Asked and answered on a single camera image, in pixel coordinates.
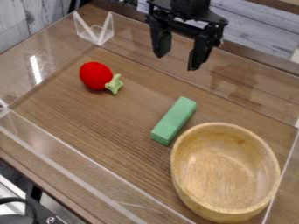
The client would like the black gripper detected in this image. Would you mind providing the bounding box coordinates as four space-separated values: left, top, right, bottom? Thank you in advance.
147 0 230 71

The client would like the green rectangular block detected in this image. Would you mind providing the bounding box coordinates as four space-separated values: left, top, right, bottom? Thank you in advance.
151 97 198 145

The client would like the brown wooden bowl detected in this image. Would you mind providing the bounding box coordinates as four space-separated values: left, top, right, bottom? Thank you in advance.
171 122 281 223

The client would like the red plush strawberry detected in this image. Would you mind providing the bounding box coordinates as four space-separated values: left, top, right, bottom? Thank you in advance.
79 61 125 95

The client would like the black table leg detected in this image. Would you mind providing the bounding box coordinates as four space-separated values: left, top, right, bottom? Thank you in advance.
26 184 43 203

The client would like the clear acrylic corner bracket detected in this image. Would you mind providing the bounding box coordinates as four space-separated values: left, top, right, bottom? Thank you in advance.
72 11 115 46

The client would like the clear acrylic tray wall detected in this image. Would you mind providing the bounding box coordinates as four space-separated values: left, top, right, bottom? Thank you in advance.
0 6 299 224

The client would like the black cable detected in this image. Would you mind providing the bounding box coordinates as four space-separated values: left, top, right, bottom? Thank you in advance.
0 197 40 224

